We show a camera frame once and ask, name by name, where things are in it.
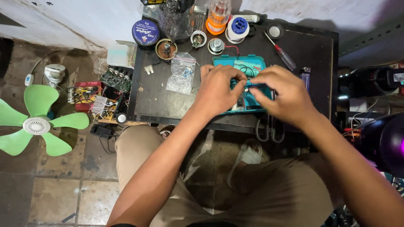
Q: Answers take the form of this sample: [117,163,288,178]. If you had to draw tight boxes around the clear zip bag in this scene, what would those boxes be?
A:
[166,52,197,95]

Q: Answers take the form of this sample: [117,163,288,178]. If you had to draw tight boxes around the white black glue tube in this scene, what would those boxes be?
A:
[232,14,267,24]

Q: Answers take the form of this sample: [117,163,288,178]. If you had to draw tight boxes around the small silver speaker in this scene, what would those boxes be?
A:
[190,30,207,49]

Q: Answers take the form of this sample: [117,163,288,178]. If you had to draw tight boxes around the orange clear bottle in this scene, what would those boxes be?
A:
[206,0,232,36]

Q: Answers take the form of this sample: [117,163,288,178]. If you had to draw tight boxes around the brass round speaker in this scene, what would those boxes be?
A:
[155,38,178,61]

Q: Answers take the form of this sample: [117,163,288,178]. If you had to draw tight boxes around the white sandal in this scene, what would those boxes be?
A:
[159,125,176,139]
[226,140,269,188]

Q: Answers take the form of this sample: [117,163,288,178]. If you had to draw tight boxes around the silver speaker with red wire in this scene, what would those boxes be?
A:
[207,38,240,56]

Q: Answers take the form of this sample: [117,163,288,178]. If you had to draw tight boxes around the green battery pack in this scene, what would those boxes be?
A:
[233,61,262,78]

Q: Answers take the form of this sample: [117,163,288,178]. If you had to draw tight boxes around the person's left hand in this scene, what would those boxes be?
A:
[193,64,249,119]

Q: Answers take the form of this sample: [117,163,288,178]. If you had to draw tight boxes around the circuit board with white wires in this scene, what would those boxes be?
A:
[90,94,129,122]

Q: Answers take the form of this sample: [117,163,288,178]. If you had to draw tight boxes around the black power adapter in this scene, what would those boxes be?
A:
[90,124,114,139]

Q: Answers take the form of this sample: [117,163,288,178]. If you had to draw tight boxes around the green circuit board with knobs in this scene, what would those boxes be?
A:
[100,65,133,94]

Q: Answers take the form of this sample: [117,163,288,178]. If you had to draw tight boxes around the white blue solder spool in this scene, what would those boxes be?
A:
[225,16,250,44]

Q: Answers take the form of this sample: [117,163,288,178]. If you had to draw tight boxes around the teal plastic device case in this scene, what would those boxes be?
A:
[212,55,274,115]

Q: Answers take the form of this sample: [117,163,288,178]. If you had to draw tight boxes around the green fan blade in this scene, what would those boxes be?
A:
[0,84,90,157]

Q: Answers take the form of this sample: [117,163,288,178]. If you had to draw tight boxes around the grey metal rack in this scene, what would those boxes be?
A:
[339,15,404,58]

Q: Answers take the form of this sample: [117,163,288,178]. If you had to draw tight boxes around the black device with label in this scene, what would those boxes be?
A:
[338,66,404,96]

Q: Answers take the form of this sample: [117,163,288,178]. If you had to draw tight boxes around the blue round tin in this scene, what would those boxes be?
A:
[132,19,161,47]

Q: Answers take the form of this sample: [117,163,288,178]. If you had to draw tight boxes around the red handled clear screwdriver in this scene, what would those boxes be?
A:
[263,30,297,71]

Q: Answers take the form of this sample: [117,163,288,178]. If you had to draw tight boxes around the white fan motor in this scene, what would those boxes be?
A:
[44,64,66,88]

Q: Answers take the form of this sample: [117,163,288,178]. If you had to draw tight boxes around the person's right hand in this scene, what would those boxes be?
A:
[249,65,317,127]

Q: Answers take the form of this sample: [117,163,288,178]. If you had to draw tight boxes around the red and black wires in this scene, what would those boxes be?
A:
[242,83,267,94]

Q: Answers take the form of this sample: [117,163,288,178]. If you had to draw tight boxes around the person's beige trousers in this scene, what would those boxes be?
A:
[114,124,344,227]

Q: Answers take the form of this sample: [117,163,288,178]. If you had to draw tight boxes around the clear plastic box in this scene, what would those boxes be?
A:
[106,40,137,69]

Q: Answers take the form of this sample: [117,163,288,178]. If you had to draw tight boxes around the black round speaker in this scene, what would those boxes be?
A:
[359,113,404,179]

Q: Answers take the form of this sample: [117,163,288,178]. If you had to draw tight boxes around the black hanging cables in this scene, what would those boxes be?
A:
[255,117,286,144]

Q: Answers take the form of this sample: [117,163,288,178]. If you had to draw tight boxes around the red box with circuit board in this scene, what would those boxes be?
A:
[67,81,103,112]

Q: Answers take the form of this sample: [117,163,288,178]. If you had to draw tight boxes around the purple lighter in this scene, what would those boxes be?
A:
[300,67,312,92]

